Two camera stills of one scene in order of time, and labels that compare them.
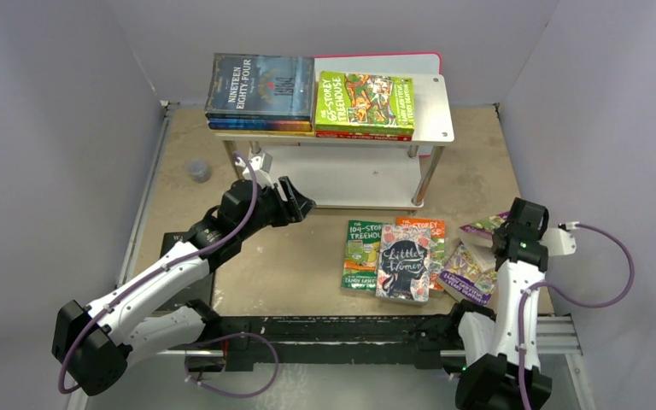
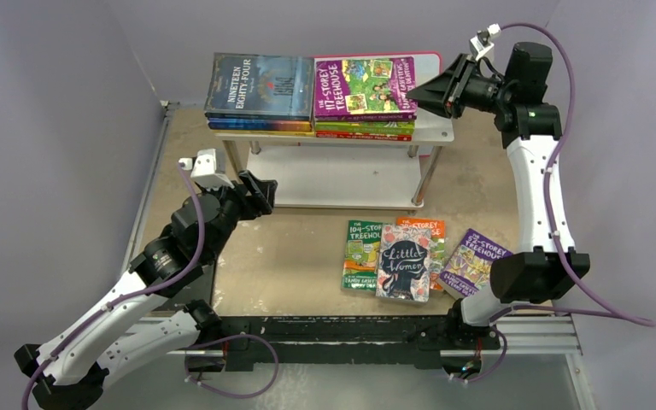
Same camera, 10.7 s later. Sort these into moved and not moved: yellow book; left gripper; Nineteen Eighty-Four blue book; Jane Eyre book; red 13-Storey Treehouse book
Moved: left gripper
Not moved: Jane Eyre book; red 13-Storey Treehouse book; Nineteen Eighty-Four blue book; yellow book
